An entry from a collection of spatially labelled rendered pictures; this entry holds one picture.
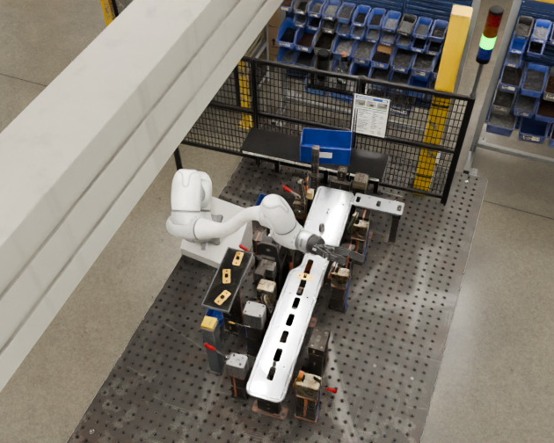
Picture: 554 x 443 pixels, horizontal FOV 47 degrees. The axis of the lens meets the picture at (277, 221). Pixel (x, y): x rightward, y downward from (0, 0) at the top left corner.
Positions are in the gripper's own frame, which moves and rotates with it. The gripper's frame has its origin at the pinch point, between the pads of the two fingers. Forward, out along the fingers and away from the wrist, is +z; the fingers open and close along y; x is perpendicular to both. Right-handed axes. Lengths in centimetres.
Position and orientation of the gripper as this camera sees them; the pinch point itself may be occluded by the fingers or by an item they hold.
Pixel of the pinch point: (353, 259)
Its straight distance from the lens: 249.3
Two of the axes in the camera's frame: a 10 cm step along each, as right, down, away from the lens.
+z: 7.4, 2.8, -6.1
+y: -6.4, 0.1, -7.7
